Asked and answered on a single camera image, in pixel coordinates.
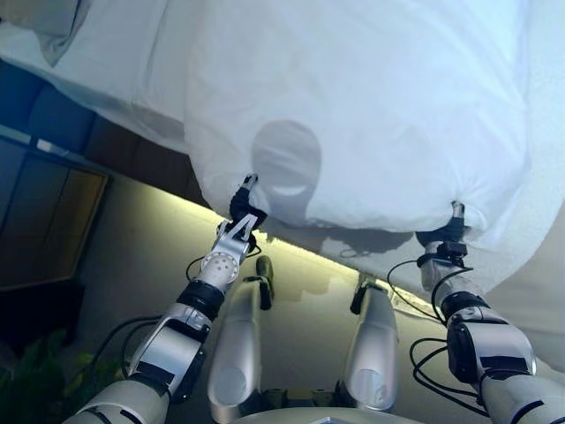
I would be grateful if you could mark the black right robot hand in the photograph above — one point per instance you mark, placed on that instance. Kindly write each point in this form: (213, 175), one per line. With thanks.
(448, 234)

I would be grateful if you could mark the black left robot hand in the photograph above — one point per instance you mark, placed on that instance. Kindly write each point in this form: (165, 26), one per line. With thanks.
(243, 203)

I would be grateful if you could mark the white duvet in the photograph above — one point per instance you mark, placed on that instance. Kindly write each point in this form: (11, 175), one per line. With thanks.
(375, 110)

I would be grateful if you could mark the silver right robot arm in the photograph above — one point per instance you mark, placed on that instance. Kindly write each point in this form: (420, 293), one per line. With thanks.
(499, 344)

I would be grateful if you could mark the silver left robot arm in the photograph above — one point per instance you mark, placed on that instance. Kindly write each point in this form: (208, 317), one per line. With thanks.
(172, 349)

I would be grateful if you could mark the under-bed light strip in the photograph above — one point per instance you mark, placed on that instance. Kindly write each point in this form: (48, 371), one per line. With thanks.
(309, 260)

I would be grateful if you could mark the white fitted bed sheet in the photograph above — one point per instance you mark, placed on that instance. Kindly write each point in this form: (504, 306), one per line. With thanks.
(119, 79)

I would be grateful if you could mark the silver right robot leg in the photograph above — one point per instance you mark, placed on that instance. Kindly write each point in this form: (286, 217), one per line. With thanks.
(375, 344)

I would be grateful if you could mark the silver robot leg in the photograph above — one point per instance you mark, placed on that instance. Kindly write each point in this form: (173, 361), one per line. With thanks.
(238, 344)
(375, 344)

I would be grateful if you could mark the silver left robot leg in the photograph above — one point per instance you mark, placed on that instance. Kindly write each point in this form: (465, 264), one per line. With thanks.
(238, 344)

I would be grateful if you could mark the large wooden nightstand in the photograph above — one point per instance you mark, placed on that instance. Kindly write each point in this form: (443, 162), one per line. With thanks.
(44, 221)

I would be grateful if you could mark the large beige pillow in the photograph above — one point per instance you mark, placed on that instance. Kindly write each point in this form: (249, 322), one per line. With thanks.
(44, 26)

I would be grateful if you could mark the green potted plant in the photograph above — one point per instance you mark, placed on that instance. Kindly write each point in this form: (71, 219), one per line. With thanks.
(35, 380)

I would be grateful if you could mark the brown upholstered bed frame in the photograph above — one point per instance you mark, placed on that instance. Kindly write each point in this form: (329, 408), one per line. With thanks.
(110, 141)

